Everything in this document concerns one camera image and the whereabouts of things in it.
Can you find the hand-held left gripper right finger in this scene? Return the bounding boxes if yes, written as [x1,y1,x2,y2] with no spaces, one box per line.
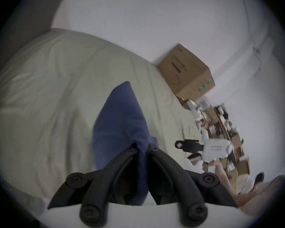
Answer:
[148,143,238,224]

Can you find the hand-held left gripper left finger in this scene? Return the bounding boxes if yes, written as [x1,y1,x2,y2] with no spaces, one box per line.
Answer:
[47,147,138,225]

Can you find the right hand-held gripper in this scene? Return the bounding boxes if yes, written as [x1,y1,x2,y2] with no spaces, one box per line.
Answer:
[175,138,234,163]

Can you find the dark blue shirt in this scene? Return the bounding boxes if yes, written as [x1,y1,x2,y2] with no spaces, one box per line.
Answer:
[93,81,158,206]

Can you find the person's right forearm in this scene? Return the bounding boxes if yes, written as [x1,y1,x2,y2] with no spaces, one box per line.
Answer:
[216,164,250,209]

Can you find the person's right hand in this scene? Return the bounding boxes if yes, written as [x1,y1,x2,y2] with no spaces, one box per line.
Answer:
[202,159,222,174]

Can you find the brown cardboard carton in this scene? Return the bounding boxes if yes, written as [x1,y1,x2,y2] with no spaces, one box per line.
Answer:
[157,43,216,102]

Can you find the person's legs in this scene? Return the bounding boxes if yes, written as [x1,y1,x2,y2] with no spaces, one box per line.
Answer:
[237,174,285,217]

